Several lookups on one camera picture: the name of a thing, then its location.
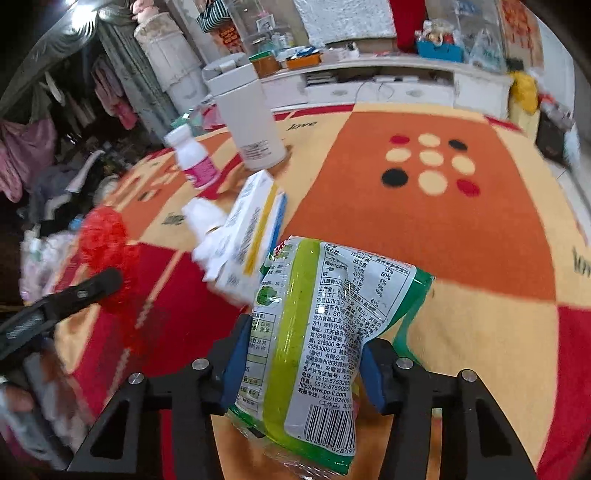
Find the green snack packet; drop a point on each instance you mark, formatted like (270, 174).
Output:
(314, 350)

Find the silver foil panel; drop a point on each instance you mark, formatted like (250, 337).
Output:
(344, 18)

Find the grey green curtain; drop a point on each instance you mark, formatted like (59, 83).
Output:
(134, 78)

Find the blue storage basket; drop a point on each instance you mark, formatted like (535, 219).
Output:
(438, 50)

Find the white blue cardboard box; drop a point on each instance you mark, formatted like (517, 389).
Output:
(244, 230)

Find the brown jar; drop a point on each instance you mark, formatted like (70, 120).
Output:
(264, 65)

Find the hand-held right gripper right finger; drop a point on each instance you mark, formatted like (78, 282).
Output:
(374, 374)

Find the orange red printed blanket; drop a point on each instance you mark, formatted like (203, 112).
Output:
(415, 230)

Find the black bag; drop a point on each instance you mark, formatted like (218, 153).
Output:
(551, 134)

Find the white bottle with pink label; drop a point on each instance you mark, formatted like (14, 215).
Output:
(196, 161)

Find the pile of clothes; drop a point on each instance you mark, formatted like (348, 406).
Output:
(64, 184)

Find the yellow plastic bag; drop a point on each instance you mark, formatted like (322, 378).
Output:
(524, 92)

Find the red cloth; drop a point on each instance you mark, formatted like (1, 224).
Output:
(408, 27)

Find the striped tote bag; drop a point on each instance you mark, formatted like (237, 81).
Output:
(212, 16)

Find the white ornate pillar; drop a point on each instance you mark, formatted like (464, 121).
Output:
(168, 60)

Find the pink hanging garment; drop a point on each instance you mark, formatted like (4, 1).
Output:
(115, 97)
(23, 157)

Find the red mesh scrubber ball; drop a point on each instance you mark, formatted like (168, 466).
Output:
(104, 240)

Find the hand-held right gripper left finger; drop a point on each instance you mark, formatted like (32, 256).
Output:
(238, 364)

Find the clear plastic bag on cabinet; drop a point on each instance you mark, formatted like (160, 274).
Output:
(487, 50)

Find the white thermos bottle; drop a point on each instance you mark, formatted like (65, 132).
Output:
(249, 120)

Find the white low cabinet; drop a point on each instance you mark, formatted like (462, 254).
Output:
(475, 87)

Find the small white dropper bottle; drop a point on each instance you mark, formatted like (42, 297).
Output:
(203, 221)

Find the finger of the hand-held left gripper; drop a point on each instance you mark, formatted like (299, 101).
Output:
(78, 293)
(23, 330)

